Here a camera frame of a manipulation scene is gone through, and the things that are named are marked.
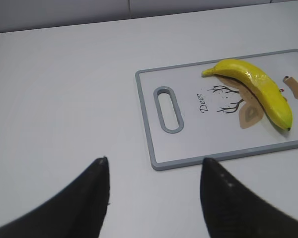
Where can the yellow plastic banana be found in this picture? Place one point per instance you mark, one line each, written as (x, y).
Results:
(260, 85)

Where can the white grey-rimmed cutting board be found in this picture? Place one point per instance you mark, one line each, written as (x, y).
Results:
(188, 117)

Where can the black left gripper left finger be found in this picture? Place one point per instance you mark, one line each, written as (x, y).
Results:
(78, 211)

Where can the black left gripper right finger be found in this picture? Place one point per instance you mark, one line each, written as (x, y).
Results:
(231, 210)

